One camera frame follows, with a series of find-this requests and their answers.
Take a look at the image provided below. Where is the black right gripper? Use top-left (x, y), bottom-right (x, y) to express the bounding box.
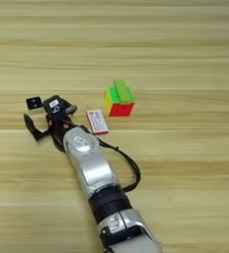
top-left (23, 104), bottom-right (79, 147)

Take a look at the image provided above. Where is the small black and white block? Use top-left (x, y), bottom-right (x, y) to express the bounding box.
top-left (25, 96), bottom-right (43, 112)

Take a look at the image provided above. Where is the pink and white small box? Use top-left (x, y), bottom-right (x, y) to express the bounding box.
top-left (85, 109), bottom-right (111, 136)

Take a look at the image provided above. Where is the multicoloured puzzle cube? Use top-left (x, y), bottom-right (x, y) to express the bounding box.
top-left (103, 86), bottom-right (136, 119)

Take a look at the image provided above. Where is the green rectangular block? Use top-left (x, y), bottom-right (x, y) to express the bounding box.
top-left (113, 78), bottom-right (136, 105)

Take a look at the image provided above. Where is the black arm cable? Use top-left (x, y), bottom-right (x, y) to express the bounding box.
top-left (97, 138), bottom-right (142, 194)

